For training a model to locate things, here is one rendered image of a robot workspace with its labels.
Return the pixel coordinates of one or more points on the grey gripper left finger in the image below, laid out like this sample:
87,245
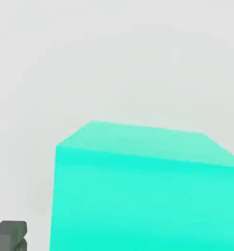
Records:
6,234

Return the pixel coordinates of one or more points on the large turquoise box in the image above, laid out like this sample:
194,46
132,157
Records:
144,196

